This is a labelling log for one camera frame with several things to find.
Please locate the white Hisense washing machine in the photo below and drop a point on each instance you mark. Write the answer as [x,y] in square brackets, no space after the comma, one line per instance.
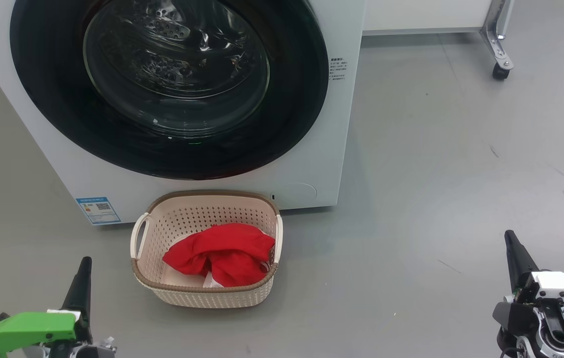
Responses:
[341,124]

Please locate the small printed text sticker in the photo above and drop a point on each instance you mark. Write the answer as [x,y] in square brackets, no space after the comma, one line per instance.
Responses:
[337,69]

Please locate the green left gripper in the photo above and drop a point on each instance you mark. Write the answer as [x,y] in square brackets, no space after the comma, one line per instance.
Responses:
[28,328]

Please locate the cream perforated laundry basket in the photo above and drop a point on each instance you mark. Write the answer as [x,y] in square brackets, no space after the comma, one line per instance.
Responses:
[202,298]

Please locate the blue energy label sticker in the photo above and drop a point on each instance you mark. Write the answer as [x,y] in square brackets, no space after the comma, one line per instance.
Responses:
[98,211]

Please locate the black round washing machine door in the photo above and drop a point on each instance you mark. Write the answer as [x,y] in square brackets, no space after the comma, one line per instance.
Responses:
[172,74]

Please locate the red garment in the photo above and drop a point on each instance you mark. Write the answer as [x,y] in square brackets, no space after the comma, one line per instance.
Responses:
[222,251]

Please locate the metal partition leg with caster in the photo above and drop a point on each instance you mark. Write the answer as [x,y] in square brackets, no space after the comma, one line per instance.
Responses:
[498,35]

